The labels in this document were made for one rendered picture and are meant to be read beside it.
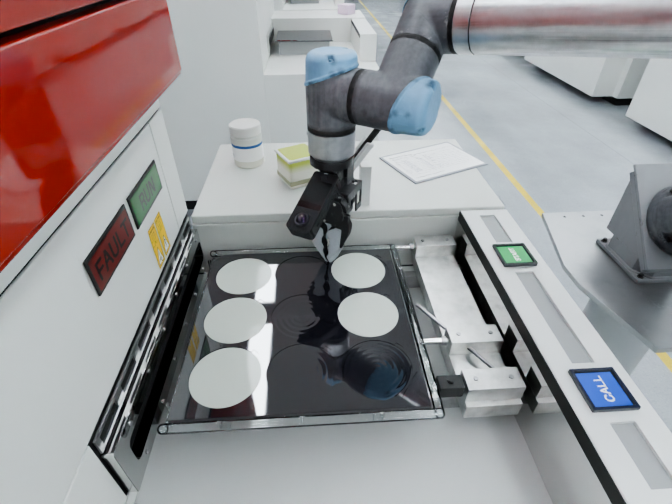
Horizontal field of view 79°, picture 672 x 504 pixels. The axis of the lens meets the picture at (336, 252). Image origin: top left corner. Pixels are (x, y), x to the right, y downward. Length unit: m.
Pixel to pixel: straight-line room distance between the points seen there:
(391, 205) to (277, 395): 0.43
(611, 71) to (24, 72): 5.10
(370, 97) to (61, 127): 0.35
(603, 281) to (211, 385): 0.80
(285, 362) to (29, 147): 0.42
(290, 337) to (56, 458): 0.32
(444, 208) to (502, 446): 0.43
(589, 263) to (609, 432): 0.55
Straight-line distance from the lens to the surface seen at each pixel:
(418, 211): 0.83
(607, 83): 5.26
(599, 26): 0.57
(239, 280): 0.76
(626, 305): 0.98
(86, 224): 0.51
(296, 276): 0.75
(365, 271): 0.76
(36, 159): 0.36
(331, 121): 0.61
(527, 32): 0.58
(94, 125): 0.44
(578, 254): 1.08
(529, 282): 0.72
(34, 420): 0.45
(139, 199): 0.62
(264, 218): 0.81
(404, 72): 0.58
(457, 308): 0.74
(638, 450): 0.58
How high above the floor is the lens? 1.39
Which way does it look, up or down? 38 degrees down
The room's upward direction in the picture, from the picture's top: straight up
